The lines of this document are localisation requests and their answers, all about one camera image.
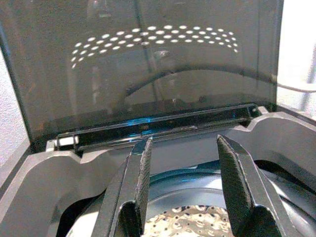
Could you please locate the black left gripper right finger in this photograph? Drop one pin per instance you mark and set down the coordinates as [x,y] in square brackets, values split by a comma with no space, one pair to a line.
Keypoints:
[244,177]

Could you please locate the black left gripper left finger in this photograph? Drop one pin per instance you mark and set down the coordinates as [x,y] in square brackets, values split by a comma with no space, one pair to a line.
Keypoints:
[123,177]

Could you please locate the grey top-load washing machine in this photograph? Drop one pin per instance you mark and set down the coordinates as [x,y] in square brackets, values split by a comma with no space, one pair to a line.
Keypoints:
[37,177]

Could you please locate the stainless steel washer drum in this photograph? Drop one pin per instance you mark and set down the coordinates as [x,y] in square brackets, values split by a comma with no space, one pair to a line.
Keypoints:
[187,222]

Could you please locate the dark transparent washer lid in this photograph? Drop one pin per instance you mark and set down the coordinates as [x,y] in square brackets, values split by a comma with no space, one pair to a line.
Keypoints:
[74,98]

